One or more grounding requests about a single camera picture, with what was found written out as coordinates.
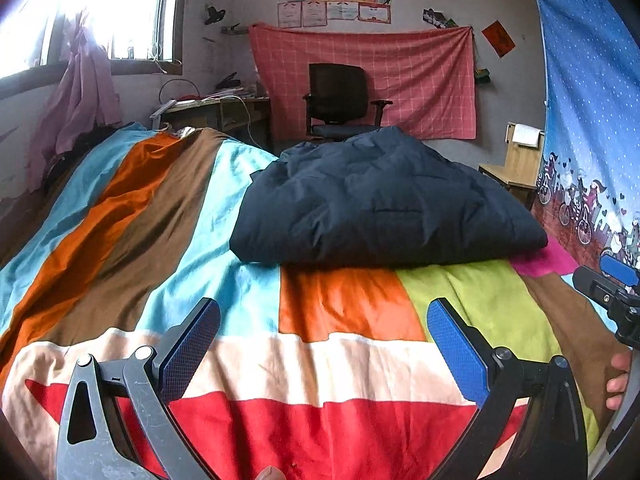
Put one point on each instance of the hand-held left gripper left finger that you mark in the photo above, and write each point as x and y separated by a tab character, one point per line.
187	355

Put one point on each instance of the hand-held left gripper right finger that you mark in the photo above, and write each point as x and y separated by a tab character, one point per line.
455	350

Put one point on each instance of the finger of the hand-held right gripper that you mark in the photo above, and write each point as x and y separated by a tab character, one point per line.
620	270
595	285

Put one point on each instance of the navy puffer jacket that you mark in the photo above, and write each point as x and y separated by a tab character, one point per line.
380	200

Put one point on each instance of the person's right hand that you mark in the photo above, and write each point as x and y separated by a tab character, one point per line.
617	382

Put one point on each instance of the person's left hand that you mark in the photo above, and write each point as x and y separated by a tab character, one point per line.
271	475

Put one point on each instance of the colourful striped bedsheet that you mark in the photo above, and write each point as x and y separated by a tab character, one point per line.
325	410

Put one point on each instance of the light wooden chair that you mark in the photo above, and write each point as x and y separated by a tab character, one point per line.
522	160

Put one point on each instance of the white cloth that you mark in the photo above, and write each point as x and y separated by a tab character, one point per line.
525	135

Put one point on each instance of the blue printed curtain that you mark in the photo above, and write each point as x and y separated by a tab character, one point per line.
580	85

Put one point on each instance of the grey flat board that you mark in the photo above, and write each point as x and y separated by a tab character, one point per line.
162	109

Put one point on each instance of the wooden desk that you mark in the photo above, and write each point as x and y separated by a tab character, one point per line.
230	110

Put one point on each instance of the pile of papers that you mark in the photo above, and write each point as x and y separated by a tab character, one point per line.
230	93

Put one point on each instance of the black stapler-like tool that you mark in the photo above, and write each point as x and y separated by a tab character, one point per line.
229	80

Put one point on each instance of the pale pink curtain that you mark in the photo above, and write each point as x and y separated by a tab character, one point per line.
80	90

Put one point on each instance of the black office chair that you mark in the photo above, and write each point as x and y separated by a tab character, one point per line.
335	90

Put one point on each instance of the dark photo cluster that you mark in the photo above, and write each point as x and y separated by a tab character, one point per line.
439	17

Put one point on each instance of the window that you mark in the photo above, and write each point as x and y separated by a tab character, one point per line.
125	5

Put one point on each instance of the small green wall item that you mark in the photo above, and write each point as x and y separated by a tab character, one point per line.
483	75

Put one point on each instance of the red paper wall sign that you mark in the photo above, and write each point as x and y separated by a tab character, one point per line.
498	39

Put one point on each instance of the pink checked wall cloth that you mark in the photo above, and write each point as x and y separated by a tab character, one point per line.
425	85

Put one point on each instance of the black wall ornament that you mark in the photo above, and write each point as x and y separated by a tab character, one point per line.
214	15

